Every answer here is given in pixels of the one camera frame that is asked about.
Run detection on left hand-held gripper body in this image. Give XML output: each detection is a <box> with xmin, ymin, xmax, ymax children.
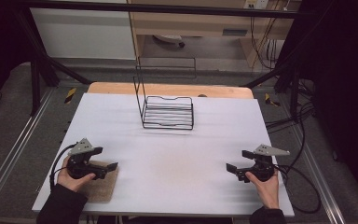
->
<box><xmin>66</xmin><ymin>138</ymin><xmax>108</xmax><ymax>181</ymax></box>

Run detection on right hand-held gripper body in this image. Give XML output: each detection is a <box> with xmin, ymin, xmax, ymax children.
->
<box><xmin>236</xmin><ymin>144</ymin><xmax>291</xmax><ymax>183</ymax></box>

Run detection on black wire rack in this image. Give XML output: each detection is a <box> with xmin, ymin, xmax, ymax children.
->
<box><xmin>132</xmin><ymin>56</ymin><xmax>198</xmax><ymax>131</ymax></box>

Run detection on person's left hand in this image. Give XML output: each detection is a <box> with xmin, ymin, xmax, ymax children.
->
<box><xmin>56</xmin><ymin>155</ymin><xmax>97</xmax><ymax>193</ymax></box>

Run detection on person's right hand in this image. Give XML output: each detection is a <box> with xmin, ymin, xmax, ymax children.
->
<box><xmin>245</xmin><ymin>169</ymin><xmax>281</xmax><ymax>210</ymax></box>

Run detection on black metal stand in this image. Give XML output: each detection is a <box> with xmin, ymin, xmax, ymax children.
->
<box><xmin>243</xmin><ymin>60</ymin><xmax>303</xmax><ymax>123</ymax></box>
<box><xmin>12</xmin><ymin>8</ymin><xmax>92</xmax><ymax>117</ymax></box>

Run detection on wooden table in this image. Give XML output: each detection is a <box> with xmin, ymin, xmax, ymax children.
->
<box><xmin>87</xmin><ymin>81</ymin><xmax>255</xmax><ymax>100</ymax></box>

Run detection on dark curtain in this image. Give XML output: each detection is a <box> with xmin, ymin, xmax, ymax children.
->
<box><xmin>0</xmin><ymin>0</ymin><xmax>34</xmax><ymax>113</ymax></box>
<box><xmin>287</xmin><ymin>0</ymin><xmax>358</xmax><ymax>206</ymax></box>

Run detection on white cabinet panel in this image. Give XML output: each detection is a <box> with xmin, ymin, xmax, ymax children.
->
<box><xmin>29</xmin><ymin>7</ymin><xmax>137</xmax><ymax>61</ymax></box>

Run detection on white chair base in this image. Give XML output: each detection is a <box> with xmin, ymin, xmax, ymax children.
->
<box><xmin>153</xmin><ymin>34</ymin><xmax>186</xmax><ymax>49</ymax></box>

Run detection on light wooden desk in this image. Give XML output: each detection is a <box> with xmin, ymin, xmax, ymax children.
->
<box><xmin>127</xmin><ymin>0</ymin><xmax>302</xmax><ymax>68</ymax></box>

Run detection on white power strip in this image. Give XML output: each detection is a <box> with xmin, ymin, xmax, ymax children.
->
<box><xmin>243</xmin><ymin>0</ymin><xmax>269</xmax><ymax>10</ymax></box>

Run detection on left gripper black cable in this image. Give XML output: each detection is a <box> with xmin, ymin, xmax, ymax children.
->
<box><xmin>48</xmin><ymin>143</ymin><xmax>77</xmax><ymax>190</ymax></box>

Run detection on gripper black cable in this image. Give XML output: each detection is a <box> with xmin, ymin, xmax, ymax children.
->
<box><xmin>48</xmin><ymin>143</ymin><xmax>77</xmax><ymax>190</ymax></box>
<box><xmin>272</xmin><ymin>163</ymin><xmax>322</xmax><ymax>215</ymax></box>

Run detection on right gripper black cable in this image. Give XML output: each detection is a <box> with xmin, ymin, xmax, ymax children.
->
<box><xmin>272</xmin><ymin>163</ymin><xmax>322</xmax><ymax>215</ymax></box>

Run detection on aluminium rail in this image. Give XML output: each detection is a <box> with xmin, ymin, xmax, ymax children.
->
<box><xmin>287</xmin><ymin>124</ymin><xmax>347</xmax><ymax>224</ymax></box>
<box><xmin>0</xmin><ymin>88</ymin><xmax>56</xmax><ymax>216</ymax></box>

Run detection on black floor cables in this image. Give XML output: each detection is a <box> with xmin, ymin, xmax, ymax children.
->
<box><xmin>264</xmin><ymin>78</ymin><xmax>317</xmax><ymax>133</ymax></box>

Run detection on hanging cables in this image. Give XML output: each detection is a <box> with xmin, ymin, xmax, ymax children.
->
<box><xmin>249</xmin><ymin>15</ymin><xmax>279</xmax><ymax>71</ymax></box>

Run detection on black metal frame bar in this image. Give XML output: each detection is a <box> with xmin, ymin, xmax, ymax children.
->
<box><xmin>12</xmin><ymin>0</ymin><xmax>307</xmax><ymax>20</ymax></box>

